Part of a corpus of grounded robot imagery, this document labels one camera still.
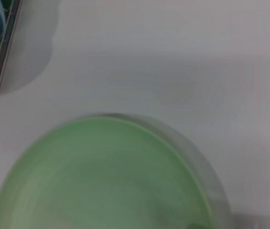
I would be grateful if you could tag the light green plate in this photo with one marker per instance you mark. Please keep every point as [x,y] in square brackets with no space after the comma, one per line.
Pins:
[96,176]

